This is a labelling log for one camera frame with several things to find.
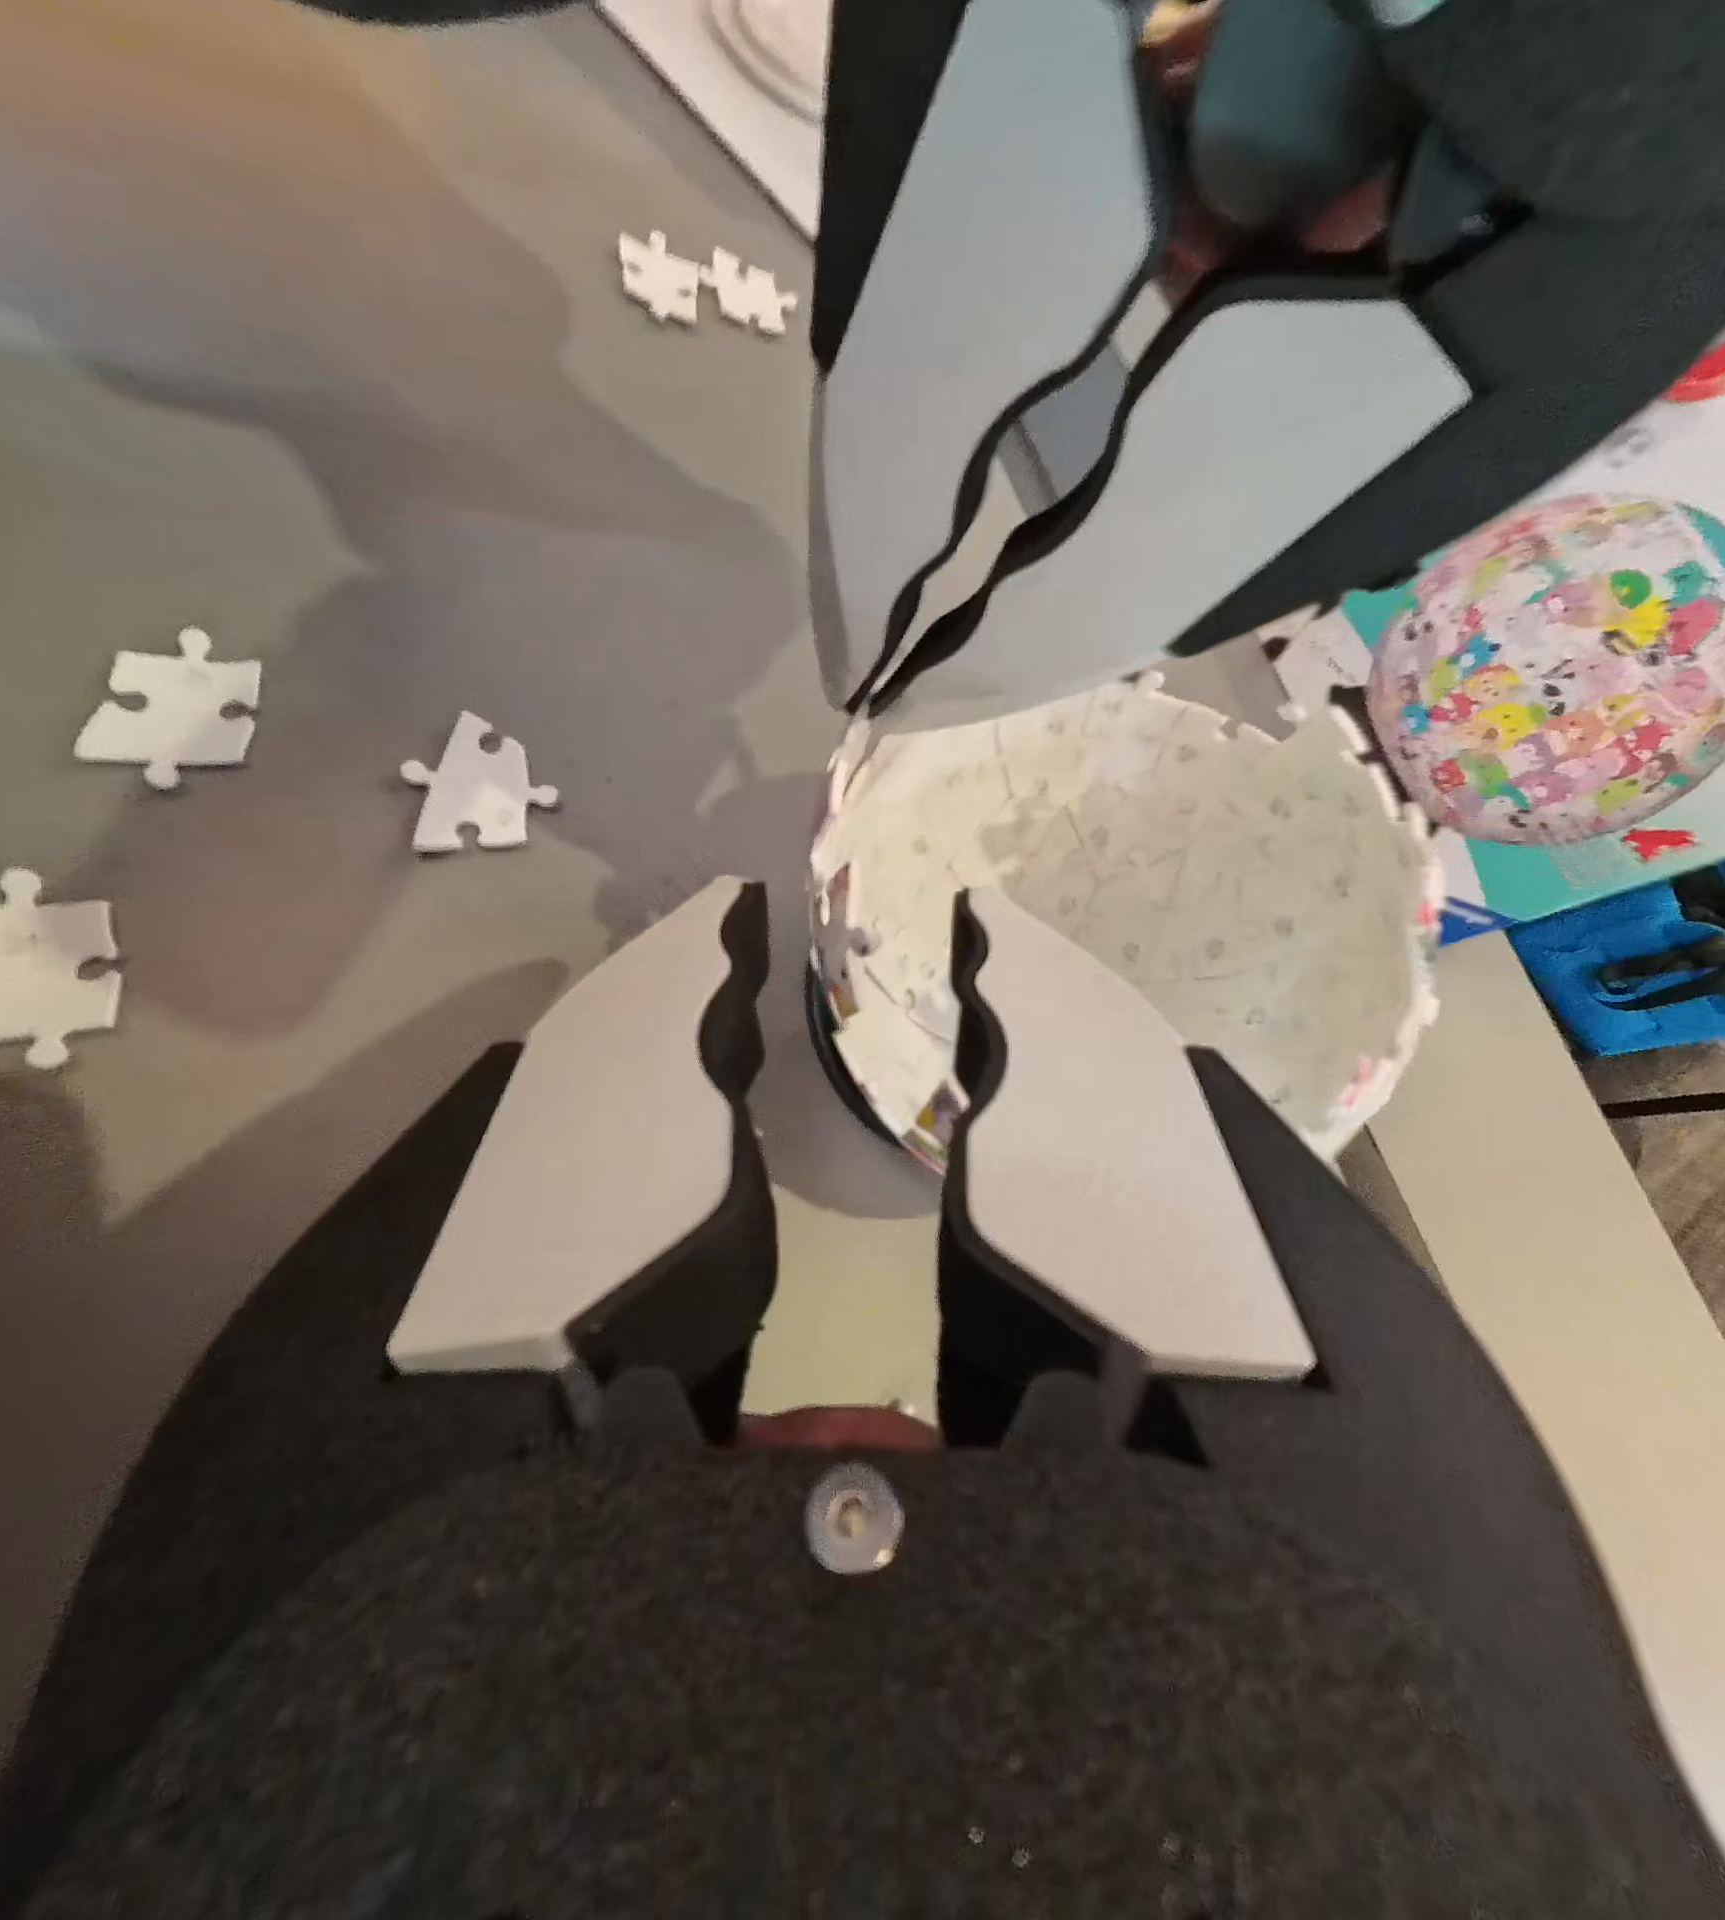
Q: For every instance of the person's left hand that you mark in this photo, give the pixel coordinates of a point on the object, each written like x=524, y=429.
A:
x=1178, y=106

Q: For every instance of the teal puzzle box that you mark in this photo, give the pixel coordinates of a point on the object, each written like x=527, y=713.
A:
x=1613, y=660

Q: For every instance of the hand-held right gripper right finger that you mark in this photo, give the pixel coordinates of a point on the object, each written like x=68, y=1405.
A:
x=1118, y=1187

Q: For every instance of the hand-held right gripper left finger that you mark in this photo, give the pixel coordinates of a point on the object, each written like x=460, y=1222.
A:
x=578, y=1187

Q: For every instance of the colourful puzzle ball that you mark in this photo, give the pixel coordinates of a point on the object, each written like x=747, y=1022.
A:
x=1193, y=871

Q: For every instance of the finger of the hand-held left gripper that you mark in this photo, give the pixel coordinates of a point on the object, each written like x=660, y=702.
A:
x=982, y=270
x=1254, y=451

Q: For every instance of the white puzzle piece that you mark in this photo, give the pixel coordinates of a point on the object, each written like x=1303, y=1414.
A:
x=16, y=971
x=167, y=713
x=659, y=277
x=473, y=786
x=748, y=293

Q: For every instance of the white sheet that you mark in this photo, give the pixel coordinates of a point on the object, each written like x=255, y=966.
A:
x=728, y=120

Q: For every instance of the black ball stand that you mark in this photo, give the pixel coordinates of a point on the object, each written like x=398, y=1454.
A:
x=856, y=1066

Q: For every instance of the blue plastic crate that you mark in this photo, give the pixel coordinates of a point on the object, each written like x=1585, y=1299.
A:
x=1674, y=955

